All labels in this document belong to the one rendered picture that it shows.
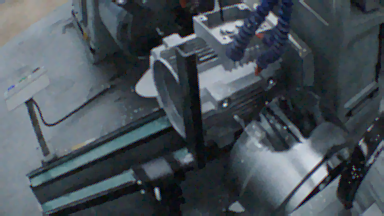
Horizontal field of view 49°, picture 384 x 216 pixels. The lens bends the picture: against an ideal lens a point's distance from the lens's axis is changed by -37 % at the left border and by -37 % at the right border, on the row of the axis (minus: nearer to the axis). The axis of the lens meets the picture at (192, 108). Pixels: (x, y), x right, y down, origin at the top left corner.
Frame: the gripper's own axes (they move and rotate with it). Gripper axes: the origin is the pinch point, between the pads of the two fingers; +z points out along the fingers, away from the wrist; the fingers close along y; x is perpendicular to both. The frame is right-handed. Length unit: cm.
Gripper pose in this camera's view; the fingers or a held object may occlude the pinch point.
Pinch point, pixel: (146, 14)
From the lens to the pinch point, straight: 106.8
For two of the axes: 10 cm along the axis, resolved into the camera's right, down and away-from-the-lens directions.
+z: 5.0, 3.9, 7.7
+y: -4.8, -6.2, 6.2
